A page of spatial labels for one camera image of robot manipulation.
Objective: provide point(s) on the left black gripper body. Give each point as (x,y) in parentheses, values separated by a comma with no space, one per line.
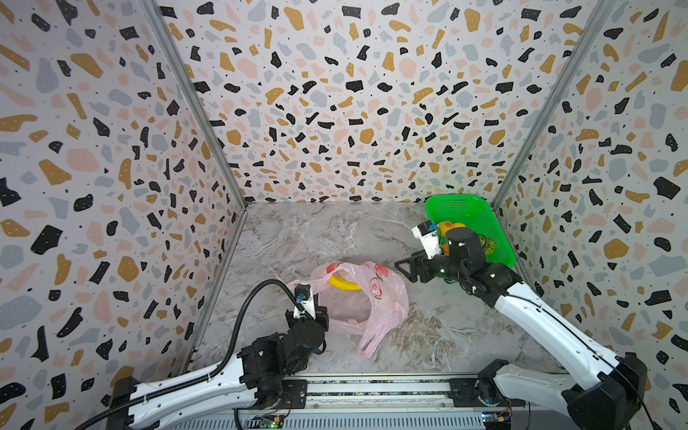
(321,319)

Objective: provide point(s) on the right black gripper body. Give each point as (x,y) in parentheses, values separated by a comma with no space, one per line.
(424,263)

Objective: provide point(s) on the yellow lemon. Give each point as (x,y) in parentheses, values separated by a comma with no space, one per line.
(445,226)

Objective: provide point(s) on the green plastic basket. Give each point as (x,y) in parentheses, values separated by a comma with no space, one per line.
(475,213)

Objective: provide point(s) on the pink plastic bag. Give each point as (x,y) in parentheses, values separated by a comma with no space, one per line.
(380,306)

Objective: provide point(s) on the green lime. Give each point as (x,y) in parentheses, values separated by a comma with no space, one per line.
(488,245)

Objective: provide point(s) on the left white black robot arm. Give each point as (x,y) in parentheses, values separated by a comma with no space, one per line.
(252,379)

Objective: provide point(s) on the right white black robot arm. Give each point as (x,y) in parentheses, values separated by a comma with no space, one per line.
(599,389)

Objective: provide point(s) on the yellow banana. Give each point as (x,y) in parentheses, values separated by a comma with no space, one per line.
(342,284)

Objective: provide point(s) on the small circuit board left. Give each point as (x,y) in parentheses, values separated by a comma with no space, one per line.
(269,421)

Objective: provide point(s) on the small circuit board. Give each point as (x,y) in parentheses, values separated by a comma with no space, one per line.
(496,420)
(269,421)

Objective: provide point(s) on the small circuit board right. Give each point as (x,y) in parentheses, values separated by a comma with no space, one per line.
(496,420)

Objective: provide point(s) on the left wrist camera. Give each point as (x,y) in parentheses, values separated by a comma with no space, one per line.
(305,302)

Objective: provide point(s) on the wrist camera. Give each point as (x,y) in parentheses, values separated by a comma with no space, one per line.
(428,234)
(305,302)

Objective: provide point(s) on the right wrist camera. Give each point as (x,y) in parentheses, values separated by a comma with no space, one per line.
(428,234)

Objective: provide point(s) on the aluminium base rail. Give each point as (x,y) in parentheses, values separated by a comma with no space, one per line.
(428,401)

